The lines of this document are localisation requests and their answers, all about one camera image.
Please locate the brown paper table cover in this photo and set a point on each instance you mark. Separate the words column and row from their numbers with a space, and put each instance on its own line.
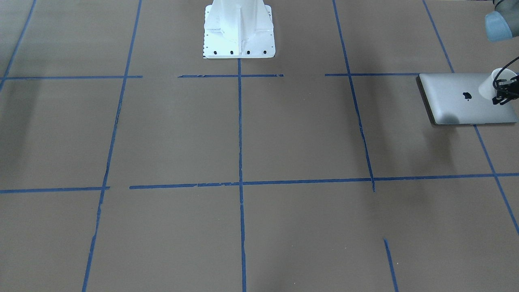
column 129, row 163

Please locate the silver closed laptop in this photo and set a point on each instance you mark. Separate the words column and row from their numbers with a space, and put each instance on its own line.
column 453, row 99

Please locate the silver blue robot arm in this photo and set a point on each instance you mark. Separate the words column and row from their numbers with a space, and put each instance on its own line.
column 501, row 25

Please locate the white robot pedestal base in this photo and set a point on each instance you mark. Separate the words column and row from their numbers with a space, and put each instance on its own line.
column 238, row 29

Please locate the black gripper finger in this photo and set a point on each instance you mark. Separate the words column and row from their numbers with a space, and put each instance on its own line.
column 502, row 99
column 504, row 84

